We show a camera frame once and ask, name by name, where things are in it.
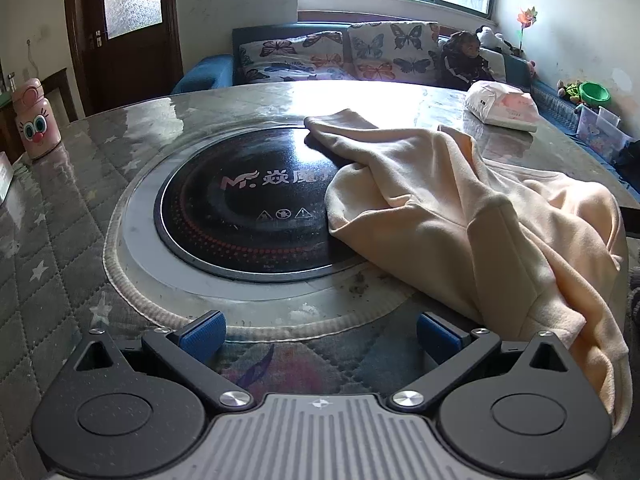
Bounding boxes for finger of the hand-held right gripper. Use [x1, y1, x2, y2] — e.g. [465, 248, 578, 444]
[619, 204, 640, 238]

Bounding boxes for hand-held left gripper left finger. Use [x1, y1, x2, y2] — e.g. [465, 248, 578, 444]
[75, 310, 253, 412]

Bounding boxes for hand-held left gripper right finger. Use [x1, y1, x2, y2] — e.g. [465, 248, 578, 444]
[386, 311, 571, 413]

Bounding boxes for cream sweatshirt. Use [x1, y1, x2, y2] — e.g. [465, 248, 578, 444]
[304, 108, 631, 433]

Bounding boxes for black bag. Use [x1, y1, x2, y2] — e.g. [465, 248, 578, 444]
[612, 140, 640, 186]

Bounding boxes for clear plastic storage box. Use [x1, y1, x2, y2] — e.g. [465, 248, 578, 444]
[575, 104, 633, 163]

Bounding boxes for black round induction cooktop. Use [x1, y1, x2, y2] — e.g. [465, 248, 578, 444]
[154, 126, 368, 283]

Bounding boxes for green plastic bowl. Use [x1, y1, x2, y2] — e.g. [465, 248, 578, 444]
[577, 81, 612, 106]

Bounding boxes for green plush toy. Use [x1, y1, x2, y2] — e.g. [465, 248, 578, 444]
[557, 79, 583, 103]

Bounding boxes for white pink tissue pack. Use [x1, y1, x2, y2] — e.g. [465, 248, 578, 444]
[464, 80, 542, 133]

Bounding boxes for grey quilted star table cover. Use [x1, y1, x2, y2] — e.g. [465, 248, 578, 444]
[0, 80, 640, 480]

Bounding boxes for colourful pinwheel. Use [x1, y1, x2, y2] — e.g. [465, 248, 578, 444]
[516, 6, 539, 58]

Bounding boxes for dark monkey plush toy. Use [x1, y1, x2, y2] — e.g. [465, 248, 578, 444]
[436, 31, 501, 92]

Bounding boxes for white plush toy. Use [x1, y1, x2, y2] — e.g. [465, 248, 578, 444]
[475, 25, 516, 56]

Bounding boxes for blue sofa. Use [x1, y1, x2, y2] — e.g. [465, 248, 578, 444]
[170, 22, 640, 196]

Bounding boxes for pink cartoon water bottle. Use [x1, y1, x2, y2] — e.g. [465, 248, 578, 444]
[11, 78, 62, 161]

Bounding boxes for wooden chair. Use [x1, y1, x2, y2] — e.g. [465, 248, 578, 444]
[41, 67, 80, 125]

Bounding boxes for butterfly print cushion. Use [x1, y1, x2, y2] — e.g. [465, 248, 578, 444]
[347, 21, 442, 82]
[239, 31, 352, 84]

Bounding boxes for dark wooden glass door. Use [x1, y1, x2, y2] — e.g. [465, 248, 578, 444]
[64, 0, 184, 117]

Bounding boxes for steel cooktop ring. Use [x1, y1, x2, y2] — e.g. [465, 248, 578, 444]
[105, 119, 418, 313]

